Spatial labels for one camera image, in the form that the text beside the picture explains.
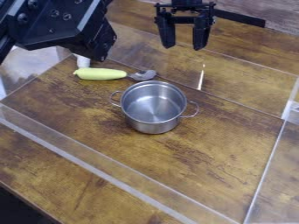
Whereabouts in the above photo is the green handled spoon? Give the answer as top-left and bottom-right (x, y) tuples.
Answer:
(73, 67), (156, 81)

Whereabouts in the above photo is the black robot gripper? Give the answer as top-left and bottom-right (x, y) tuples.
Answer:
(153, 0), (216, 51)

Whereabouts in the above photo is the silver steel pot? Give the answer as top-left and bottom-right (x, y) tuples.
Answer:
(108, 80), (200, 134)

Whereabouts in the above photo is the black object at top edge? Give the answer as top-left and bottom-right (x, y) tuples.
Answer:
(0, 0), (117, 64)

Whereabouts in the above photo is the white plush mushroom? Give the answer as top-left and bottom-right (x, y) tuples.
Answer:
(76, 55), (91, 68)

